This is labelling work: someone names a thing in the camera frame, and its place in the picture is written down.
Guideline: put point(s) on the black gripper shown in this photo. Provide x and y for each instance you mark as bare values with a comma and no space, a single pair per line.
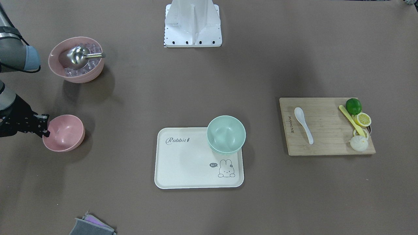
18,121

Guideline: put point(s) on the small pink bowl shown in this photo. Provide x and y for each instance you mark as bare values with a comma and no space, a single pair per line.
66,133

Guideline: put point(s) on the white ceramic spoon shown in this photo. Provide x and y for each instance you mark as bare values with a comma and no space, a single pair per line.
299,114

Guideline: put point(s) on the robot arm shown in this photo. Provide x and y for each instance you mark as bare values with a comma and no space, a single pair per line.
17,55

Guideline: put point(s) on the large pink ice bowl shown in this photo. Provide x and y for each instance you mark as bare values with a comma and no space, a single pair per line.
86,74

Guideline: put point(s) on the metal ice scoop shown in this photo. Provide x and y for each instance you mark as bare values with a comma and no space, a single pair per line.
78,57

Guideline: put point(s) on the grey folded cloth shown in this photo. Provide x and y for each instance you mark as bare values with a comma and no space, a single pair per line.
91,225

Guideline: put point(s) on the cream rabbit tray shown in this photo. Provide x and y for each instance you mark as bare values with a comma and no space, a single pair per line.
185,160

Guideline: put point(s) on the bamboo cutting board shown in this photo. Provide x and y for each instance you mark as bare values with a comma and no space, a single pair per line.
330,129

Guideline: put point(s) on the green lime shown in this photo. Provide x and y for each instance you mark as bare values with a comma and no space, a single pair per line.
353,106

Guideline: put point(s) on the yellow plastic knife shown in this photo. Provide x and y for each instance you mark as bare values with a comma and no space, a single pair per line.
357,128

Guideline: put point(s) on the lemon half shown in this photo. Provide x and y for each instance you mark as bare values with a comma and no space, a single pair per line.
362,119

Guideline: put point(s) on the lemon slice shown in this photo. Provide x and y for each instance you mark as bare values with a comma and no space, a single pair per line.
366,133

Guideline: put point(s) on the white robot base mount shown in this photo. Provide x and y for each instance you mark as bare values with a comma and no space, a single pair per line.
192,24

